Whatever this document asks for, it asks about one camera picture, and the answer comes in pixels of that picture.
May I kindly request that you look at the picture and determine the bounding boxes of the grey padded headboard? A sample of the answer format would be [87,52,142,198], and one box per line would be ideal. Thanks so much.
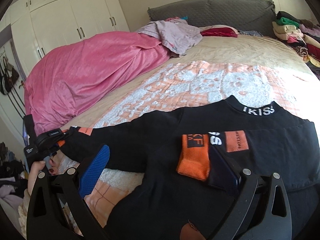
[148,0,276,38]

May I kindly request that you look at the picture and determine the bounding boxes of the red velvet pillow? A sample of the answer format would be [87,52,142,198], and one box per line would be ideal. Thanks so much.
[200,27,238,37]

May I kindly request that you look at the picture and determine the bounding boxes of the pink quilt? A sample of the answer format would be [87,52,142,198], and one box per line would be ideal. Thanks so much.
[24,31,170,134]

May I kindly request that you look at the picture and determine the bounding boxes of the stack of folded clothes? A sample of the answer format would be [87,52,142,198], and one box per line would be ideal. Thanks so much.
[272,11,320,77]

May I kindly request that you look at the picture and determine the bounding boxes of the left hand red nails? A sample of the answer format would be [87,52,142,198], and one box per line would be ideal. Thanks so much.
[27,151,63,196]

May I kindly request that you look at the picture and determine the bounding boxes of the black sweater with orange patches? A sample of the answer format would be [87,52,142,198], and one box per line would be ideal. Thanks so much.
[61,96,319,239]

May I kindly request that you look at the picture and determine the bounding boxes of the beige bed sheet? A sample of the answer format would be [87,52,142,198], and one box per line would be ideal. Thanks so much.
[60,24,318,131]

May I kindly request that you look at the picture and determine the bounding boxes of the hanging bags on wall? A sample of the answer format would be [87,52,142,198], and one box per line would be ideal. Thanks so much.
[1,56,20,95]

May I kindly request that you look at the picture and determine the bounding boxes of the cream wardrobe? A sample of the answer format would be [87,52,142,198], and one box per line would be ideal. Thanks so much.
[1,0,129,77]

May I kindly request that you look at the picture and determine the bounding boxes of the lilac crumpled garment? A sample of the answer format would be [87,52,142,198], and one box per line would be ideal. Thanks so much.
[136,18,202,57]

